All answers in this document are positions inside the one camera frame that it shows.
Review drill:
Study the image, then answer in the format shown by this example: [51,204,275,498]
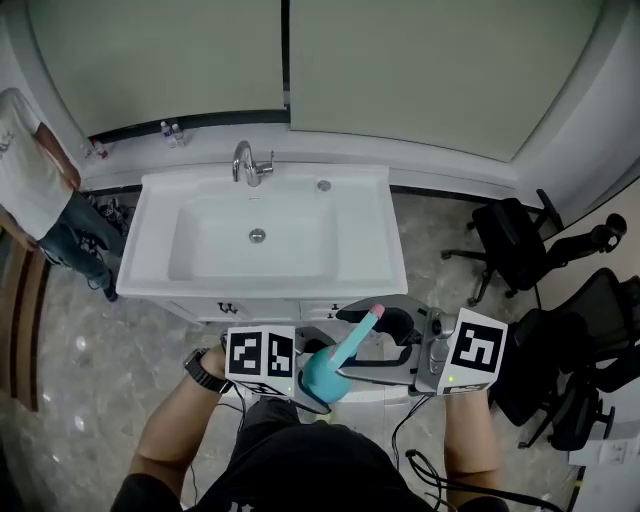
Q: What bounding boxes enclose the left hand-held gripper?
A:
[224,324,337,416]

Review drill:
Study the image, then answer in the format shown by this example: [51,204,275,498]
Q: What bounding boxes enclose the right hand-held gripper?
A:
[333,294,509,398]

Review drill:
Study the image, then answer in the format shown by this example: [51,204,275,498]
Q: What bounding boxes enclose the person's left forearm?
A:
[130,349,242,482]

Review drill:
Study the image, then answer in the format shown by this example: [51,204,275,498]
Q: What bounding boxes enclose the person's right forearm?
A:
[441,388,502,482]

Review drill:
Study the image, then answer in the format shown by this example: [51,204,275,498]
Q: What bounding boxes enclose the person's left hand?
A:
[203,343,230,380]

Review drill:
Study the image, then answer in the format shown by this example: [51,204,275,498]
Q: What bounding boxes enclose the white sink cabinet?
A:
[162,297,401,324]

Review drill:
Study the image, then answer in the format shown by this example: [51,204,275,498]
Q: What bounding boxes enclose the person's black clothing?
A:
[109,398,506,512]

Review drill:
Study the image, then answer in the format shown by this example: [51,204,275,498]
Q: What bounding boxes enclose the black wristwatch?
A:
[183,346,234,395]

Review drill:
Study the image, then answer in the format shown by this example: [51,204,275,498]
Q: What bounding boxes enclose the white sink basin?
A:
[115,164,409,301]

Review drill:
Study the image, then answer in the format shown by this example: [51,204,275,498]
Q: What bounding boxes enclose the black mesh office chair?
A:
[488,267,640,451]

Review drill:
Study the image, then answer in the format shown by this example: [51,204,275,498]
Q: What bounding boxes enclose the chrome faucet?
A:
[230,140,276,188]

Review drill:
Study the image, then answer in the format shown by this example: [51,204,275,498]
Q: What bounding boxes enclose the white box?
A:
[567,438,640,512]

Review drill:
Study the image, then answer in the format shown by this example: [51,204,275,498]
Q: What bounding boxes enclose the brown wooden furniture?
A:
[0,232,52,413]

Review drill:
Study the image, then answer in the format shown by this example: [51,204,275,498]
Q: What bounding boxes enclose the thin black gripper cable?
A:
[390,393,434,469]
[232,382,248,434]

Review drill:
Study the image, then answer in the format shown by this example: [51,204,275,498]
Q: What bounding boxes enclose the pile of black floor cables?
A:
[83,193,137,237]

